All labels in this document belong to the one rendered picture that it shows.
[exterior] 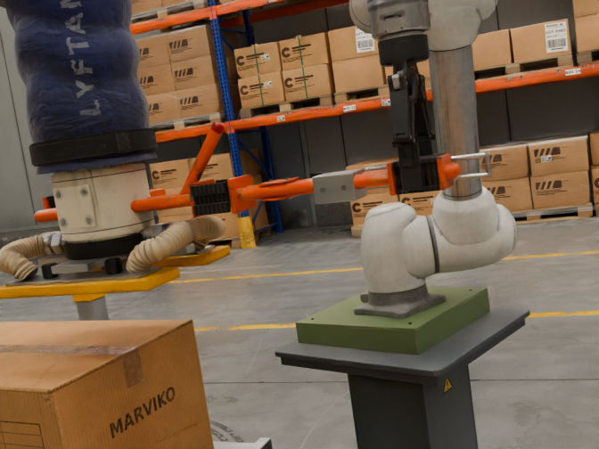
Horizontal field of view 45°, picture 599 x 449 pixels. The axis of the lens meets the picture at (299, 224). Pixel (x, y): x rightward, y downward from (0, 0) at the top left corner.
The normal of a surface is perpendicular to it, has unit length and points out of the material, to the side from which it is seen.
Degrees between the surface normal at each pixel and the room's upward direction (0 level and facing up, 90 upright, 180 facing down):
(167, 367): 90
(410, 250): 87
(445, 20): 115
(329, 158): 90
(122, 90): 75
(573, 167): 91
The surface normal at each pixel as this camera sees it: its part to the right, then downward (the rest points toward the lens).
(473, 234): 0.04, 0.37
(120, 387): 0.88, -0.07
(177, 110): -0.38, 0.13
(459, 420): 0.75, -0.03
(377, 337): -0.65, 0.18
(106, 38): 0.61, -0.35
